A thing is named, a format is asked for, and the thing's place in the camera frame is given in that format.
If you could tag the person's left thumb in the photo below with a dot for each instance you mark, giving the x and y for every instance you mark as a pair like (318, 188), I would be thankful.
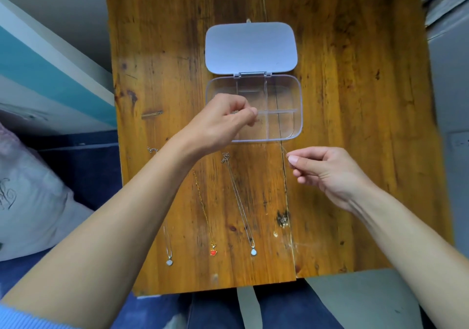
(246, 120)

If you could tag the dark blue bedsheet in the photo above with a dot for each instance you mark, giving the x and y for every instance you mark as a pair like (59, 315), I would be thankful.
(84, 171)

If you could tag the pale embroidered pillow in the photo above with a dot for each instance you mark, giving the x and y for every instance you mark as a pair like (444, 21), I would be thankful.
(33, 200)

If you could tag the person's right forearm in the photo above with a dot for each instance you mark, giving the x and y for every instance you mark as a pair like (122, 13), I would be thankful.
(410, 244)

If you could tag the person's blue jeans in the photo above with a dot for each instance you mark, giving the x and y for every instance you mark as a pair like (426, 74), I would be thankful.
(293, 306)

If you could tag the person's left hand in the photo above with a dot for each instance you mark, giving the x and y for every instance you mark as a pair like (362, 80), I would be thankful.
(210, 127)

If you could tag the person's right thumb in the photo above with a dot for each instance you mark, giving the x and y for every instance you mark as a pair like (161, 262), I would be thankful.
(302, 164)

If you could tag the person's left forearm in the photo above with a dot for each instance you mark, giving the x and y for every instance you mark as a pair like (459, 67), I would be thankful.
(110, 226)

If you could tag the light blue sleeve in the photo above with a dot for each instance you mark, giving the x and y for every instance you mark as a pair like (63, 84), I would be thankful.
(25, 317)

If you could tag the clear plastic organizer box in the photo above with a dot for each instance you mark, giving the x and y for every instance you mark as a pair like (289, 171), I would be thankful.
(252, 50)

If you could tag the person's right hand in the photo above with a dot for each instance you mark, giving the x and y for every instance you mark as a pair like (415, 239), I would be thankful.
(331, 178)

